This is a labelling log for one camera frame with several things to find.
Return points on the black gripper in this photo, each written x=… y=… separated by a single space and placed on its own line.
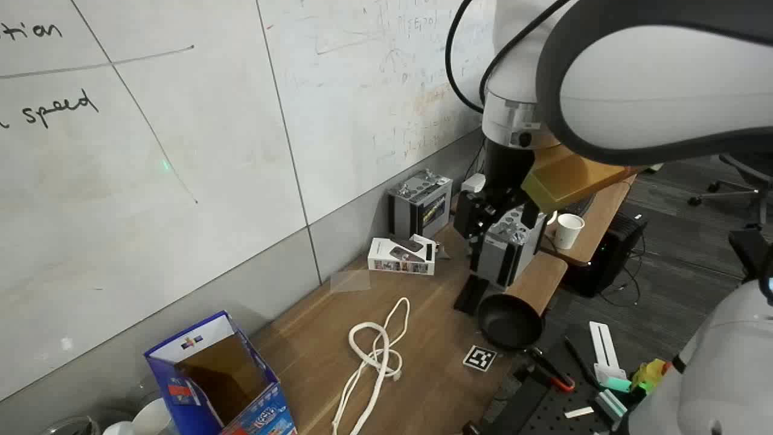
x=504 y=173

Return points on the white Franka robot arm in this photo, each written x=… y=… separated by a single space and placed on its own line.
x=644 y=88

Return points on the small white product box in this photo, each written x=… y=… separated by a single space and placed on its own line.
x=395 y=260

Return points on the blue printed cardboard box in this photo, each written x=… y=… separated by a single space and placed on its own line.
x=257 y=411

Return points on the large grey battery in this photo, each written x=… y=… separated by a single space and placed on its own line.
x=508 y=245

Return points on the white power adapter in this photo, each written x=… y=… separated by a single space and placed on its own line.
x=475 y=183

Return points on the white paper cup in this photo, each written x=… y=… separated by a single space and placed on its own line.
x=568 y=233

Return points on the wooden side desk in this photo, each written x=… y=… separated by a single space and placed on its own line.
x=539 y=280

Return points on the small grey labelled battery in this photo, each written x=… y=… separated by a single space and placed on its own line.
x=420 y=205

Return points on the black flat block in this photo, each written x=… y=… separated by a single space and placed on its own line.
x=472 y=296

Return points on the black computer tower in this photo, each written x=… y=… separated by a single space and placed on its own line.
x=613 y=249

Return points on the black white fiducial tag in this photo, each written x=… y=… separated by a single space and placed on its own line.
x=480 y=357

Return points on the small white piece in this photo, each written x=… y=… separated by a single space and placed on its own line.
x=578 y=411

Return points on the teal block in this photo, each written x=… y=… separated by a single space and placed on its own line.
x=613 y=402

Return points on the yellow green item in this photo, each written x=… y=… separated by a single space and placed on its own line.
x=652 y=376

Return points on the office chair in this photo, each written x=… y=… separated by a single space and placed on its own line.
x=726 y=192

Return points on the white round container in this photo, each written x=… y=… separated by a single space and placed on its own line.
x=148 y=418

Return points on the white plastic bracket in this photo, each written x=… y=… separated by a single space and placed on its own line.
x=604 y=345

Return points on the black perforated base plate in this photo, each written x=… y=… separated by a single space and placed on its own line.
x=533 y=411

